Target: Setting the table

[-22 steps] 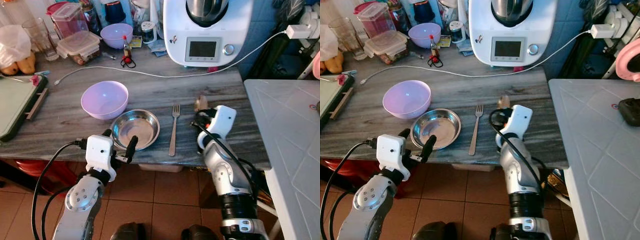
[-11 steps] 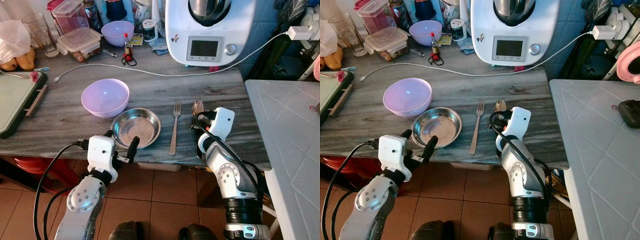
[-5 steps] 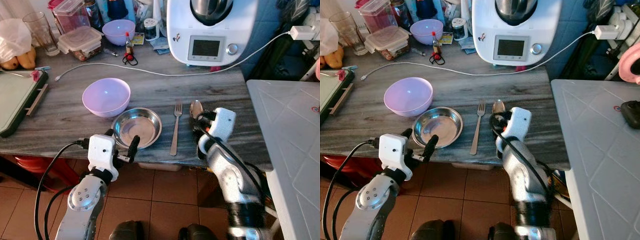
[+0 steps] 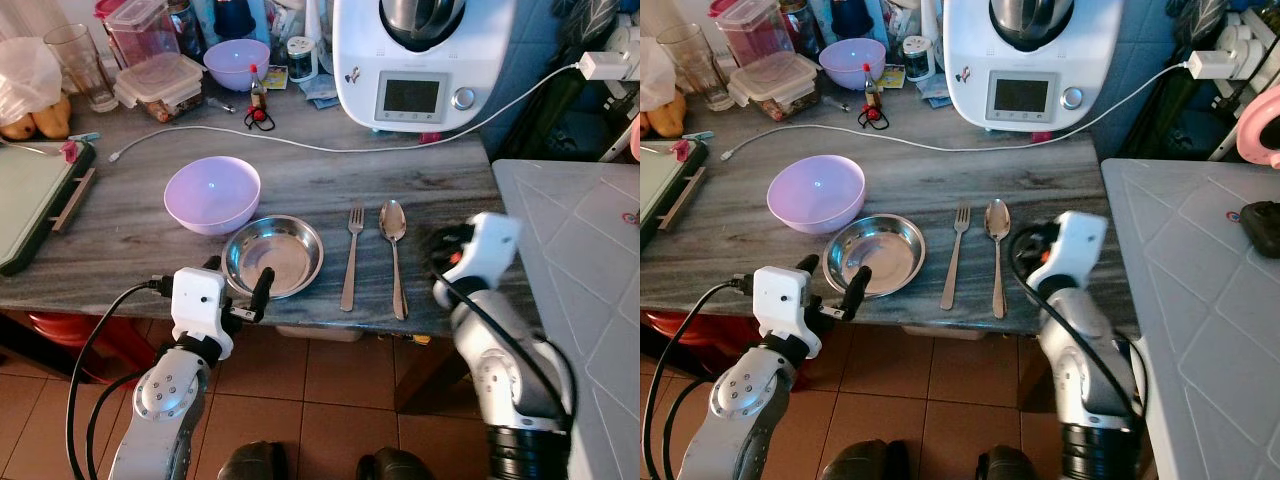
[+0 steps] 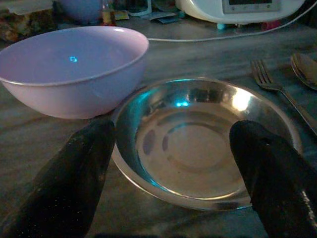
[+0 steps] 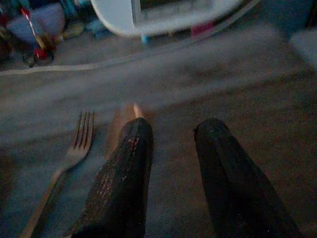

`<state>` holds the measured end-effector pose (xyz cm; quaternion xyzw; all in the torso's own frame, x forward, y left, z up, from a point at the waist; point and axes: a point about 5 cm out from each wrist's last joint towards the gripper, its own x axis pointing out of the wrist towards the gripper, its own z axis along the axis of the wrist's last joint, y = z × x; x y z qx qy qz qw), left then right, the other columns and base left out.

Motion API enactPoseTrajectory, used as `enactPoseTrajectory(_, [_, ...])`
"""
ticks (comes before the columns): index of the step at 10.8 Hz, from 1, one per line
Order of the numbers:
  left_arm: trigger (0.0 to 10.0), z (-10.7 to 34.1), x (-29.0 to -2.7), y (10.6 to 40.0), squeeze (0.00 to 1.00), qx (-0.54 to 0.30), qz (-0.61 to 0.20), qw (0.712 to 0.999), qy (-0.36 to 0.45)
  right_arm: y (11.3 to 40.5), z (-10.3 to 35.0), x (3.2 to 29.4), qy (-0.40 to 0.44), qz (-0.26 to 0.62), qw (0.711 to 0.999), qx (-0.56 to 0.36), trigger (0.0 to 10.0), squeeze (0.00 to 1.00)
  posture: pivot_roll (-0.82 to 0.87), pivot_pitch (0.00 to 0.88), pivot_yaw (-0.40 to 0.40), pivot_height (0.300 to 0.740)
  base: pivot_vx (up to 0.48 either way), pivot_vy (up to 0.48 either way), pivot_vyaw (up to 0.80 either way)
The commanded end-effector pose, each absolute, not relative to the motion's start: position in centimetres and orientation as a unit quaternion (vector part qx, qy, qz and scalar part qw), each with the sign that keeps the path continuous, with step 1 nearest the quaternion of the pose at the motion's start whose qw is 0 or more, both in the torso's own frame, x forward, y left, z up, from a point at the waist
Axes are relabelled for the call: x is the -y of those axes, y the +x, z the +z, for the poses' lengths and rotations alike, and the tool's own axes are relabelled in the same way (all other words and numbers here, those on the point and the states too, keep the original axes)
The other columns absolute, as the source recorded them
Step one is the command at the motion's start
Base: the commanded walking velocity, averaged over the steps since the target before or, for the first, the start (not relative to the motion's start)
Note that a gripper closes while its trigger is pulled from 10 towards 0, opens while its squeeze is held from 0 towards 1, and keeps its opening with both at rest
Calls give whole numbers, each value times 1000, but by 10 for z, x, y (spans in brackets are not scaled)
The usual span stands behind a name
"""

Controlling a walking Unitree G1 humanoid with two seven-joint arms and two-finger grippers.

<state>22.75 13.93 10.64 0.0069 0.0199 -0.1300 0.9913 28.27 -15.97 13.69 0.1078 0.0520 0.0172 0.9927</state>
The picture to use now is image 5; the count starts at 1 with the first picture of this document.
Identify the shallow stainless steel plate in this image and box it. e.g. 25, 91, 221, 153
111, 77, 303, 211

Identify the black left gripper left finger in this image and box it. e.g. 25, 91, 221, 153
0, 118, 116, 238

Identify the stainless steel spoon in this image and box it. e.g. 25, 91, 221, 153
290, 52, 317, 91

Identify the stainless steel fork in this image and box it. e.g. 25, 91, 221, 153
251, 59, 317, 137

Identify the pink plastic bowl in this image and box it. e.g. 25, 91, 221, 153
0, 25, 150, 120

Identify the small glass bottle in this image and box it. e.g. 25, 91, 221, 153
101, 0, 116, 26

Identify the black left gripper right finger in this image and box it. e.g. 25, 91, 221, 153
229, 119, 317, 238

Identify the brown patterned box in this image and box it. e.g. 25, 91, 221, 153
0, 0, 58, 42

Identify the lilac plastic bowl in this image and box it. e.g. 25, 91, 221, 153
57, 0, 104, 23

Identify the white power cable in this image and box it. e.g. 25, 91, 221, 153
148, 1, 317, 42

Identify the white kitchen appliance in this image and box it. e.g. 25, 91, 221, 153
174, 0, 307, 25

